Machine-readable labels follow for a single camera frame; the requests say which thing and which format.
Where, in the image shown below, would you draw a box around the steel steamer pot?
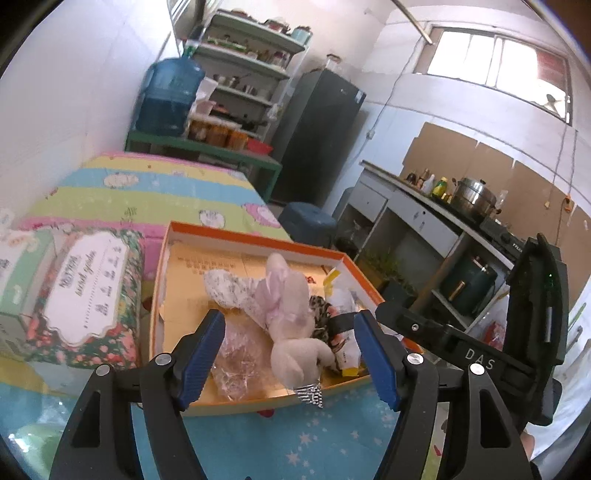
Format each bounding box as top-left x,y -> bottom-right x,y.
450,177 -> 502,219

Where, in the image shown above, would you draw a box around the yellow snack packet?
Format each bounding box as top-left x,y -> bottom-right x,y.
322,268 -> 371,378

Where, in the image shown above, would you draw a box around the black gas stove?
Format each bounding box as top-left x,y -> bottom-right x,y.
480,217 -> 537,258

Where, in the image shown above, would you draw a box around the dark green kettle appliance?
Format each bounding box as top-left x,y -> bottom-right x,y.
438,254 -> 500,318

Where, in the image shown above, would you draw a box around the clear plastic bag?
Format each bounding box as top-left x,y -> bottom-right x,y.
210,318 -> 279,401

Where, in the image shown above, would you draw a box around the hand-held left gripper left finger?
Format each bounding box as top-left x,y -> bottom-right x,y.
48,308 -> 227,480

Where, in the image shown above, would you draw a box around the leopard print cloth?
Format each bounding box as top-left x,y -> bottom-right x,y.
306,295 -> 343,348

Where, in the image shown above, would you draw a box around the pink plush bunny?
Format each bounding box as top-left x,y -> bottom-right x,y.
255,252 -> 339,387

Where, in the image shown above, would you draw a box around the white patterned cloth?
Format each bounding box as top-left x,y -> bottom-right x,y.
203,269 -> 269,325

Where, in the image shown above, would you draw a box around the floral tissue pack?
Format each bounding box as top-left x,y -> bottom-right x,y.
22,227 -> 145,370

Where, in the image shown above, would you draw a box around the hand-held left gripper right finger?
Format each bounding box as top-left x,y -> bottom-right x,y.
353,309 -> 532,480

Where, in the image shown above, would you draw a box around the grey kitchen counter cabinet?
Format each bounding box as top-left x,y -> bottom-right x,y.
341,160 -> 523,334

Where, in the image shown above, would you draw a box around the window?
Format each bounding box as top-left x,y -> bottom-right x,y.
412,25 -> 574,126

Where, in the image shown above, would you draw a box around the blue water jug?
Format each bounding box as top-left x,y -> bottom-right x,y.
136,57 -> 206,137

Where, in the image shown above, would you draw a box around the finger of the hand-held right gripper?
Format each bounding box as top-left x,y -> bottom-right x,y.
330,302 -> 509,373

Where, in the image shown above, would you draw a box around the green table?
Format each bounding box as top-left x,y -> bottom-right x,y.
124,130 -> 283,205

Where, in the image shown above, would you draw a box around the white shelf rack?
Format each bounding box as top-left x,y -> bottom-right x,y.
184,9 -> 311,145

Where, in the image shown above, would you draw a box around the potted green plant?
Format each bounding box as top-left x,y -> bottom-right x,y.
357,249 -> 393,291
382,268 -> 419,309

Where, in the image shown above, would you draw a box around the dark refrigerator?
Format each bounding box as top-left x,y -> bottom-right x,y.
270,69 -> 368,209

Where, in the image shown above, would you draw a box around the row of pickle jars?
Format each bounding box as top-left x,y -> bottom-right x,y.
188,117 -> 250,149

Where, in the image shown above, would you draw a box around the blue plastic stool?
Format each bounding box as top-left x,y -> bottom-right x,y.
278,202 -> 339,251

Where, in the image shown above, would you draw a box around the group of condiment bottles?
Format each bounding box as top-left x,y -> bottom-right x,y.
405,168 -> 451,200

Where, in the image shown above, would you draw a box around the orange cardboard box tray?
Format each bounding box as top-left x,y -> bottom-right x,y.
148,220 -> 387,417

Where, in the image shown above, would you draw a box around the silver striped tag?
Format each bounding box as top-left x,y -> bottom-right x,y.
286,382 -> 325,409

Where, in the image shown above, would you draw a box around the cardboard wall sheets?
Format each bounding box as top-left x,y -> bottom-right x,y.
401,122 -> 591,315

